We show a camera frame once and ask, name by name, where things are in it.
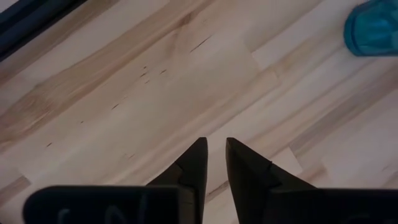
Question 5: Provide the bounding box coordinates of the black shelf frame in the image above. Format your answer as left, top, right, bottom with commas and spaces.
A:
0, 0, 88, 62

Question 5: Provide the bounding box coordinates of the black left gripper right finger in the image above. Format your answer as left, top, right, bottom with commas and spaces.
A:
226, 136, 398, 224

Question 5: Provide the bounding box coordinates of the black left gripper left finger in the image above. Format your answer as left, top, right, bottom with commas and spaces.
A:
23, 136, 208, 224

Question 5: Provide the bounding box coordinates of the blue plastic cup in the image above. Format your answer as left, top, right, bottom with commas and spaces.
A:
343, 0, 398, 57

